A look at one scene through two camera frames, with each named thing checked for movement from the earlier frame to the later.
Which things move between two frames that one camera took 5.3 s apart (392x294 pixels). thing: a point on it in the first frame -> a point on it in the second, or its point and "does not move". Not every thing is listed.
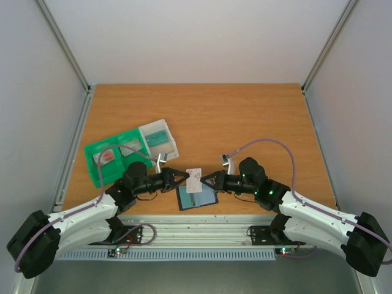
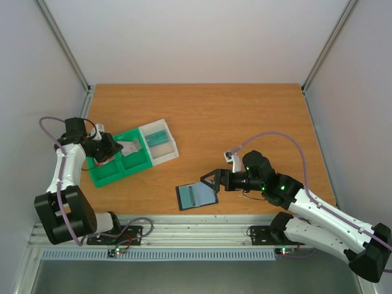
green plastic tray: x=115 y=159 does not move
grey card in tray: x=135 y=144 does not move
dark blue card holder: x=208 y=196 does not move
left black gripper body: x=160 y=185 -> x=102 y=150
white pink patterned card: x=193 y=184 -> x=128 y=147
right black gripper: x=220 y=180 does not move
